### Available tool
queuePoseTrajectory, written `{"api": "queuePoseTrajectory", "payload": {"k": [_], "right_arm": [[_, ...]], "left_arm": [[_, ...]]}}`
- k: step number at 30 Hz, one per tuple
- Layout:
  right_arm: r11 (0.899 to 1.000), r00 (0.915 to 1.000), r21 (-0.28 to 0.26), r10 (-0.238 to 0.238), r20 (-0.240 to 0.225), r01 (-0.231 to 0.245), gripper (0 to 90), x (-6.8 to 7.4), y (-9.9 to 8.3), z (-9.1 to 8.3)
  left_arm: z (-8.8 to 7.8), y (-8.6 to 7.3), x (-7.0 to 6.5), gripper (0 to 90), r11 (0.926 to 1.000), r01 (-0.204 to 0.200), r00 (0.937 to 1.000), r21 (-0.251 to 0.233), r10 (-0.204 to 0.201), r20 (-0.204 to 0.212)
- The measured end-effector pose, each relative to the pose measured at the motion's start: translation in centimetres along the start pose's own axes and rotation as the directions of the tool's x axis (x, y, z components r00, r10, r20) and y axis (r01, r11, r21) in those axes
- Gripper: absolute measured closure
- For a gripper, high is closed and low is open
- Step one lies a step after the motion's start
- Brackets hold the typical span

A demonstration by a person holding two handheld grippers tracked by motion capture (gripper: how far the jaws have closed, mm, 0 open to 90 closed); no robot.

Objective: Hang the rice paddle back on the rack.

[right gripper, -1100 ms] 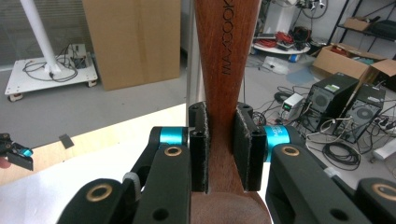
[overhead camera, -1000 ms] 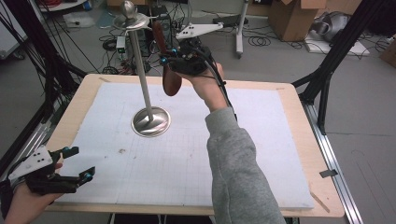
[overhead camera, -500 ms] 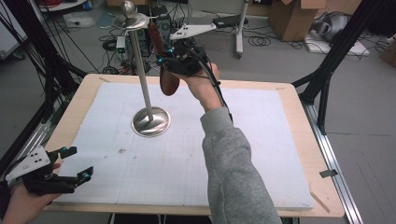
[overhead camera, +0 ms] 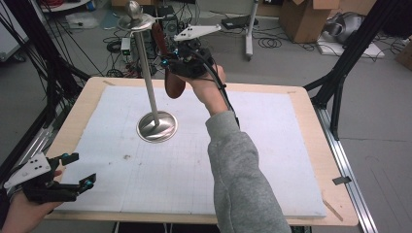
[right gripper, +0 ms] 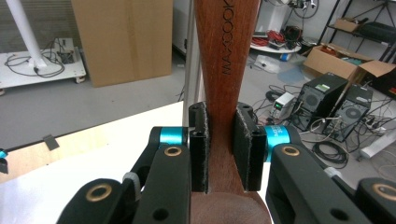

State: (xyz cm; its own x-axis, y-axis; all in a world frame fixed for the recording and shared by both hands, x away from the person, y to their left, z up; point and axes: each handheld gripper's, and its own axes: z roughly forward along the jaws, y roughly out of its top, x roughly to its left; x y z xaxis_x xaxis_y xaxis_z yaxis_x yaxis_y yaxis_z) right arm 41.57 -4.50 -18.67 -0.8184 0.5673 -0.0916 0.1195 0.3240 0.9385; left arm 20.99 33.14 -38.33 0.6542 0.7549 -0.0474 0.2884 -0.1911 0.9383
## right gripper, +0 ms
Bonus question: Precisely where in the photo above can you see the round white table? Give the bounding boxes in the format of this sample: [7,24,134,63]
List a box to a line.
[250,42,303,54]

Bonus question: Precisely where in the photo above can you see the large brown cardboard panel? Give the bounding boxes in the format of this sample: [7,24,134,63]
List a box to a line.
[70,0,174,89]

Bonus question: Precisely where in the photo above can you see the black metal shelf rack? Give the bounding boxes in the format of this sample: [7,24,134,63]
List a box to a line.
[320,0,396,63]

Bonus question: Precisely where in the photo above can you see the black bag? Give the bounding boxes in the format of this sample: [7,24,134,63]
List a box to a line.
[358,21,396,44]

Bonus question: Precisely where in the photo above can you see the white pole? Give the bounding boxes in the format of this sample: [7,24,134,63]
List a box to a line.
[5,0,49,69]

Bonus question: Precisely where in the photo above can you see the brown wooden spatula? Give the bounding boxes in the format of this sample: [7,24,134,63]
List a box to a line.
[190,0,273,224]

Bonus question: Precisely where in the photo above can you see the white cart base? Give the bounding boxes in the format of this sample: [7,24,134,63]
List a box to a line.
[0,37,87,96]

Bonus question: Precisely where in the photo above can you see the open cardboard box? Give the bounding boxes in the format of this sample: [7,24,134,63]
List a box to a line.
[303,45,396,91]

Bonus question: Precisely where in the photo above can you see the black cable coil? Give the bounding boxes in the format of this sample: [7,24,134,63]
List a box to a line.
[312,141,349,166]

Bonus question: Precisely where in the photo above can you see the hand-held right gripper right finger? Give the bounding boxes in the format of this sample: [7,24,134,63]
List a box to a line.
[233,102,268,192]

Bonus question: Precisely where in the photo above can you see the small white power supply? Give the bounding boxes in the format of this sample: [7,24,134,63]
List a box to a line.
[271,91,296,119]

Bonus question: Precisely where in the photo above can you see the red cable bundle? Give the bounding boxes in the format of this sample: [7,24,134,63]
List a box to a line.
[251,30,286,47]

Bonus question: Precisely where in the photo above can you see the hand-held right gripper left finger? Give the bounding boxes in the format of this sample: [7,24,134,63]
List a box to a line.
[189,102,210,193]

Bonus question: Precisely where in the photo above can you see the black computer tower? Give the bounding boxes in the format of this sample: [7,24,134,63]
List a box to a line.
[322,84,374,143]
[291,72,349,132]

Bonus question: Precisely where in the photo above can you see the small cardboard box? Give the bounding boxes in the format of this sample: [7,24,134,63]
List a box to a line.
[334,18,362,33]

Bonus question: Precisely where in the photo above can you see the black tape piece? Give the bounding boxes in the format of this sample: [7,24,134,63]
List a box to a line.
[42,133,61,151]

